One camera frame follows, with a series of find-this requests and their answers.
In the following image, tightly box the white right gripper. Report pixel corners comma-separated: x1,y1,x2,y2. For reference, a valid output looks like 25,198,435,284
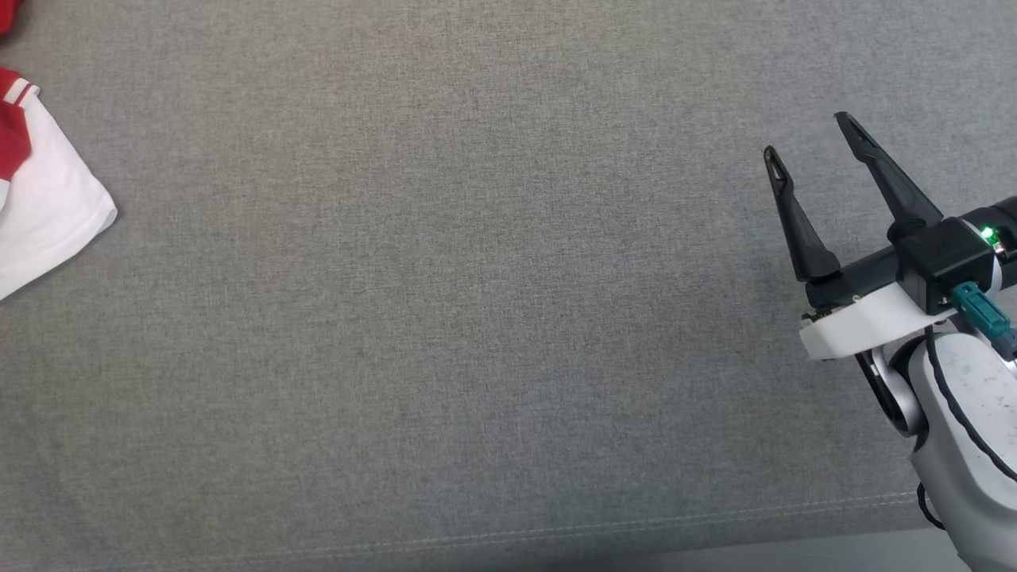
763,111,954,360

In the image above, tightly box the red and white sports jersey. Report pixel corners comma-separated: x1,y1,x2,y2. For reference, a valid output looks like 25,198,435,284
0,0,118,301

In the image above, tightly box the teal right camera connector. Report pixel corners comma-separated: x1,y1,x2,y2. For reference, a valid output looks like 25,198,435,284
951,281,1017,358

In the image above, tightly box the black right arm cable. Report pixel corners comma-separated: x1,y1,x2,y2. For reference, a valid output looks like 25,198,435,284
915,322,1017,531

